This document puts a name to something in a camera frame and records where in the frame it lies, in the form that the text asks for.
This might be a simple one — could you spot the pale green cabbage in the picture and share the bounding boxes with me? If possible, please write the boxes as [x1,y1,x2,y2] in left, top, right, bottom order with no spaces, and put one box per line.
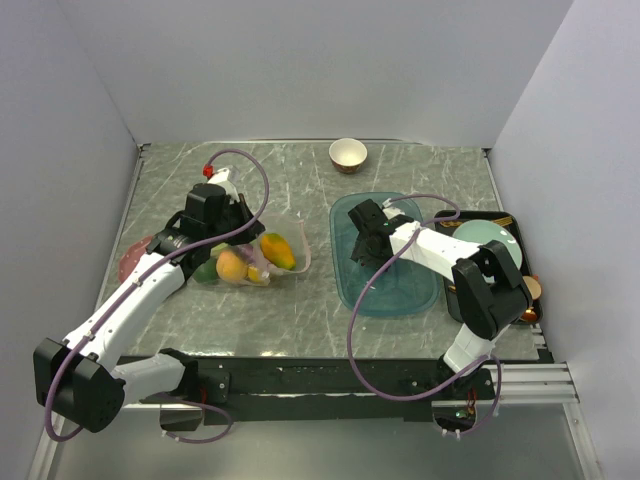
[210,243,229,258]

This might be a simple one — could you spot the purple eggplant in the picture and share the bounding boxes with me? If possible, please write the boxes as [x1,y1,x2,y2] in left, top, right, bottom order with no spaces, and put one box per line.
[234,244,269,271]

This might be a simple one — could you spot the orange fruit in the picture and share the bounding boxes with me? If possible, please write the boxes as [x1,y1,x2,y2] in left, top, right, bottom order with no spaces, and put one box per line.
[216,250,248,284]

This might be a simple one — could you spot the yellow green mango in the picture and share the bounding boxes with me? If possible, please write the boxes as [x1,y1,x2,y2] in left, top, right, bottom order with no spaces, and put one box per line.
[260,233,296,270]

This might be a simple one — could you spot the yellow lemon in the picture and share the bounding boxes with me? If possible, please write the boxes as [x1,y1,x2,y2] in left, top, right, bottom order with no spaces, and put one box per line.
[247,265,269,283]

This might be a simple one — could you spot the clear zip top bag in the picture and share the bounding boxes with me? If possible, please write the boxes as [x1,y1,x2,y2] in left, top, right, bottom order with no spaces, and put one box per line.
[192,164,312,289]

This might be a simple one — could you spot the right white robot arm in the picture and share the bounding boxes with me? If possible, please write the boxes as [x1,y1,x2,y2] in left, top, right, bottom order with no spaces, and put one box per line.
[349,198,534,398]

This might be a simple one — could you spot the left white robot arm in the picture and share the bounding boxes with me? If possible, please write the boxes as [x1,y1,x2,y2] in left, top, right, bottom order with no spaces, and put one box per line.
[33,166,264,441]

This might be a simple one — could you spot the teal plastic food tray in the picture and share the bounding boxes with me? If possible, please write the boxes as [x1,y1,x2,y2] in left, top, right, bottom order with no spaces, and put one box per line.
[329,192,441,317]

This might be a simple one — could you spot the black serving tray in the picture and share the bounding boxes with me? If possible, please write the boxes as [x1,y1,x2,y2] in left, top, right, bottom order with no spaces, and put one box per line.
[435,210,543,325]

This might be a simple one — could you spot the pink plate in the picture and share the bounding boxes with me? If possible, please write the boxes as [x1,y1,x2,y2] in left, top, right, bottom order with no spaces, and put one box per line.
[118,236,152,283]

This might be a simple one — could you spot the beige ceramic bowl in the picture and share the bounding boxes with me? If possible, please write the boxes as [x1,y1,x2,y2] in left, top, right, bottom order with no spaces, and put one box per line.
[329,138,368,174]

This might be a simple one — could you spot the light green plate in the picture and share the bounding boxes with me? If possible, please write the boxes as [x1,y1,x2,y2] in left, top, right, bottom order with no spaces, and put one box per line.
[453,219,523,268]

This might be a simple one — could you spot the wooden chopsticks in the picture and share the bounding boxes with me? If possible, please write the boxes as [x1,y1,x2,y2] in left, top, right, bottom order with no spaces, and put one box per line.
[492,216,514,227]

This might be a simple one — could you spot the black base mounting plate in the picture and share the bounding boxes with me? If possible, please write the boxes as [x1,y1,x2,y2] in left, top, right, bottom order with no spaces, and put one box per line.
[144,357,497,433]

